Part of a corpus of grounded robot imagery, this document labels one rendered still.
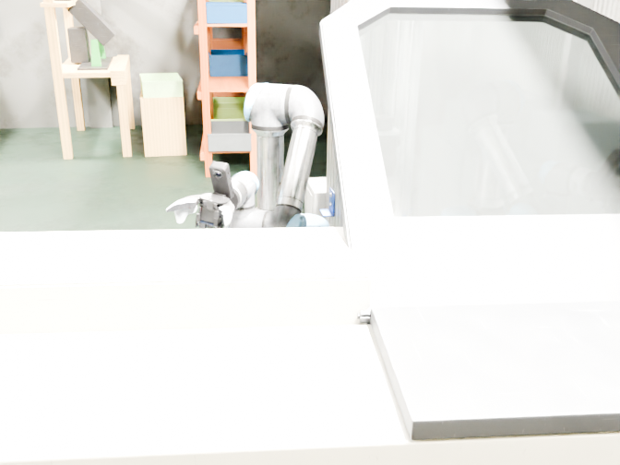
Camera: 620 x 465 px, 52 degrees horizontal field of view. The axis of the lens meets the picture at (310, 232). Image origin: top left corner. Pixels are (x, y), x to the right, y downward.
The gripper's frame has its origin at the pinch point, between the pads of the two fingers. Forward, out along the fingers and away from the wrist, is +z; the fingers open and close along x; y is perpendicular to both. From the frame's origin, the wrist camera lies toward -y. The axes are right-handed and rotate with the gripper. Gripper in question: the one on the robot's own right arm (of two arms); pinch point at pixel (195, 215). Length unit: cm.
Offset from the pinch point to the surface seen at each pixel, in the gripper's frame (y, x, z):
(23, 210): 190, 309, -329
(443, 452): -8, -62, 65
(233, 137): 127, 175, -489
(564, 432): -12, -75, 60
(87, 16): 46, 409, -578
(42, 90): 166, 516, -637
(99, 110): 183, 443, -661
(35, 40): 99, 526, -637
